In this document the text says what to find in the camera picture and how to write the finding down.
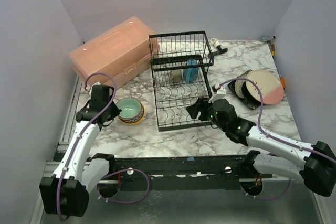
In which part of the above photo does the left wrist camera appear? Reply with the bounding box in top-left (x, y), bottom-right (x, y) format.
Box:
top-left (85, 82), bottom-right (111, 103)

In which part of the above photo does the orange clamp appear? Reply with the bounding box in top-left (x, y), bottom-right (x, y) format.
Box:
top-left (280, 78), bottom-right (286, 89)

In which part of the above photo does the black wire dish rack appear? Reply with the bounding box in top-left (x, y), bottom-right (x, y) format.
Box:
top-left (149, 30), bottom-right (214, 132)

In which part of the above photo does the blue patterned bowl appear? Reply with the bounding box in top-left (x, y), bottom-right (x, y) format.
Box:
top-left (119, 110), bottom-right (144, 124)

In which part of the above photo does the grey ceramic mug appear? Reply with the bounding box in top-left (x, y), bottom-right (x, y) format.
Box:
top-left (169, 69), bottom-right (183, 83)

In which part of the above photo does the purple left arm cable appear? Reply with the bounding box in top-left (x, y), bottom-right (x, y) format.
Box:
top-left (56, 73), bottom-right (118, 221)

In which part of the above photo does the speckled white plate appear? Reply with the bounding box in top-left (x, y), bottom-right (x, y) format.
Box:
top-left (234, 78), bottom-right (245, 99)

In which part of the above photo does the mint green bowl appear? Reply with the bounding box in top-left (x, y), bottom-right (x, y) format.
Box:
top-left (116, 98), bottom-right (143, 121)

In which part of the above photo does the yellow black tool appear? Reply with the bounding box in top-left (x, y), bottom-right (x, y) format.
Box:
top-left (271, 43), bottom-right (275, 58)

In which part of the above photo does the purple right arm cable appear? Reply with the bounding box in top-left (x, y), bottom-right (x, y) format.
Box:
top-left (219, 77), bottom-right (336, 163)

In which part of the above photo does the black round plate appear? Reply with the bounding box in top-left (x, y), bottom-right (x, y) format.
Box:
top-left (242, 83), bottom-right (261, 110)

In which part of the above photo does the black and white pipe fitting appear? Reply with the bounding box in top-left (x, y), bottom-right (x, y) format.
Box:
top-left (208, 38), bottom-right (228, 58)

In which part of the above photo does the blue floral mug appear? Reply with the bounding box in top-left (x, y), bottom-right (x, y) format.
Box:
top-left (182, 59), bottom-right (198, 83)

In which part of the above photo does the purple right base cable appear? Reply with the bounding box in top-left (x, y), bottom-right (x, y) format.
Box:
top-left (239, 176), bottom-right (292, 201)

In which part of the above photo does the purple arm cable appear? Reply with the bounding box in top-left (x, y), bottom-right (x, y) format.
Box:
top-left (56, 73), bottom-right (118, 221)
top-left (219, 77), bottom-right (336, 163)

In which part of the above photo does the pink and cream plate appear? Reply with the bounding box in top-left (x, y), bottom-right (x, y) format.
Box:
top-left (246, 70), bottom-right (284, 105)

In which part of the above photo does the pink plastic storage box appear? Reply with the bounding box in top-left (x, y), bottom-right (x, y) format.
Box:
top-left (69, 17), bottom-right (160, 88)

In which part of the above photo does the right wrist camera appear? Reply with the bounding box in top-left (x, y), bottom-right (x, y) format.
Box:
top-left (209, 84), bottom-right (226, 103)

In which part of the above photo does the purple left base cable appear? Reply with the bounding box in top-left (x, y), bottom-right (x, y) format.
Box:
top-left (97, 170), bottom-right (151, 205)

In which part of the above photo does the yellow bowl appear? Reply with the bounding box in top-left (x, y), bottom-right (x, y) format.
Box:
top-left (118, 114), bottom-right (144, 125)

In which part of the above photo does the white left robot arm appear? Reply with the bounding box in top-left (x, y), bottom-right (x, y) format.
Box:
top-left (39, 84), bottom-right (121, 221)

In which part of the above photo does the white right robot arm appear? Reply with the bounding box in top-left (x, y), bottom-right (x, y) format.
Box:
top-left (186, 97), bottom-right (335, 197)

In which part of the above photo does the black floral square plate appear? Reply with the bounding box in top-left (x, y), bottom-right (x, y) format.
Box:
top-left (227, 80), bottom-right (260, 110)

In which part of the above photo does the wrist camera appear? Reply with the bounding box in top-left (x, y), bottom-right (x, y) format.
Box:
top-left (209, 84), bottom-right (226, 103)
top-left (85, 82), bottom-right (111, 103)

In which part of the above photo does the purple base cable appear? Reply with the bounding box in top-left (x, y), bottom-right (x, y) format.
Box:
top-left (239, 176), bottom-right (292, 201)
top-left (97, 170), bottom-right (151, 205)

